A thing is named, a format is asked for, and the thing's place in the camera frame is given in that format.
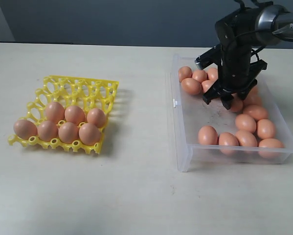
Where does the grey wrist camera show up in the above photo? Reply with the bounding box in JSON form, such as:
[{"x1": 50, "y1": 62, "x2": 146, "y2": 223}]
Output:
[{"x1": 195, "y1": 44, "x2": 222, "y2": 70}]

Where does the yellow plastic egg tray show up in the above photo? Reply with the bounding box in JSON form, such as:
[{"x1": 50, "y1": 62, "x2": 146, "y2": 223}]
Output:
[{"x1": 8, "y1": 75, "x2": 119, "y2": 154}]

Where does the clear plastic bin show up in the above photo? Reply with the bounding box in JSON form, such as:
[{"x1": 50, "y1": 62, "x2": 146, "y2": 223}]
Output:
[{"x1": 167, "y1": 54, "x2": 293, "y2": 172}]

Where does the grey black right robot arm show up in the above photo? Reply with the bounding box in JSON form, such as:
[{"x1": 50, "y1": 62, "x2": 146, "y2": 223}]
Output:
[{"x1": 195, "y1": 0, "x2": 293, "y2": 110}]

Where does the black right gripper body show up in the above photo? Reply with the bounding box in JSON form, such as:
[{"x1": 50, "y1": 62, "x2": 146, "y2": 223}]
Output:
[{"x1": 203, "y1": 60, "x2": 268, "y2": 103}]

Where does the brown egg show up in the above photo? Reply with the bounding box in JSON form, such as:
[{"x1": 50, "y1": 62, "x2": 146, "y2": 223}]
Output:
[
  {"x1": 181, "y1": 78, "x2": 202, "y2": 95},
  {"x1": 178, "y1": 66, "x2": 192, "y2": 82},
  {"x1": 37, "y1": 120, "x2": 58, "y2": 142},
  {"x1": 192, "y1": 70, "x2": 207, "y2": 83},
  {"x1": 235, "y1": 114, "x2": 257, "y2": 133},
  {"x1": 58, "y1": 122, "x2": 79, "y2": 144},
  {"x1": 257, "y1": 119, "x2": 276, "y2": 140},
  {"x1": 243, "y1": 93, "x2": 262, "y2": 107},
  {"x1": 248, "y1": 86, "x2": 258, "y2": 94},
  {"x1": 243, "y1": 105, "x2": 269, "y2": 121},
  {"x1": 65, "y1": 105, "x2": 85, "y2": 125},
  {"x1": 235, "y1": 130, "x2": 258, "y2": 147},
  {"x1": 206, "y1": 68, "x2": 218, "y2": 82},
  {"x1": 218, "y1": 132, "x2": 239, "y2": 155},
  {"x1": 79, "y1": 123, "x2": 101, "y2": 146},
  {"x1": 229, "y1": 97, "x2": 243, "y2": 113},
  {"x1": 201, "y1": 80, "x2": 214, "y2": 93},
  {"x1": 45, "y1": 101, "x2": 65, "y2": 124},
  {"x1": 258, "y1": 138, "x2": 284, "y2": 159},
  {"x1": 198, "y1": 125, "x2": 218, "y2": 145},
  {"x1": 13, "y1": 119, "x2": 37, "y2": 140},
  {"x1": 87, "y1": 108, "x2": 107, "y2": 128}
]

